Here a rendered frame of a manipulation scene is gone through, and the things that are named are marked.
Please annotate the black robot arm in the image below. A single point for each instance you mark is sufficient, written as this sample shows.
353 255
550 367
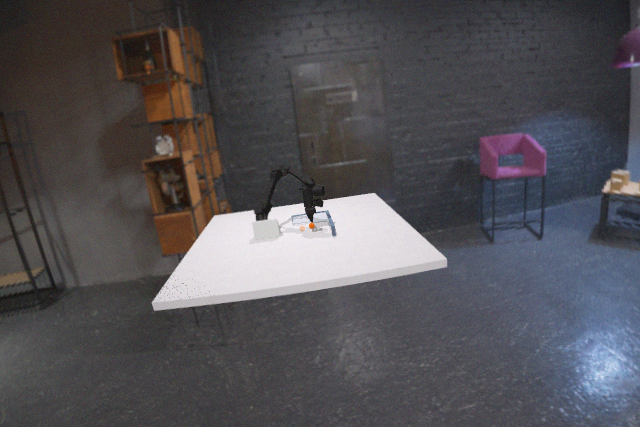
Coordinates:
264 206

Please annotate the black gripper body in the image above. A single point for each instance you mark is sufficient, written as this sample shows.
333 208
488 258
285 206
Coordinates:
308 204

